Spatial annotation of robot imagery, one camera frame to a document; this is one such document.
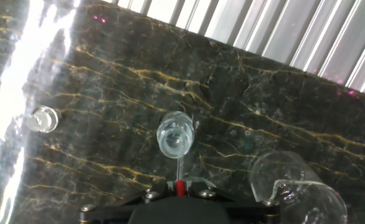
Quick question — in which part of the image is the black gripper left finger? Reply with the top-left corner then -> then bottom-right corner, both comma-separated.
78,182 -> 181,224

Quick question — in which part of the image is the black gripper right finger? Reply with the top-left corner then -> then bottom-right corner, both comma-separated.
184,182 -> 280,224

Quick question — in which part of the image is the red bulb glass dropper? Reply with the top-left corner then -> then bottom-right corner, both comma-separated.
174,155 -> 186,197

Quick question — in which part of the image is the clear glass beaker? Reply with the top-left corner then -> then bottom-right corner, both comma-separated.
249,151 -> 348,224

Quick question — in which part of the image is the small clear glass bottle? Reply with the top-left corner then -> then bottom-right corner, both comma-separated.
156,111 -> 196,159

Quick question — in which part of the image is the clear glass bottle stopper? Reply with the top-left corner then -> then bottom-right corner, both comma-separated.
26,105 -> 60,134

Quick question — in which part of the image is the black marble pattern mat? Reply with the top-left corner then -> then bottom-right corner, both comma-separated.
0,0 -> 365,224

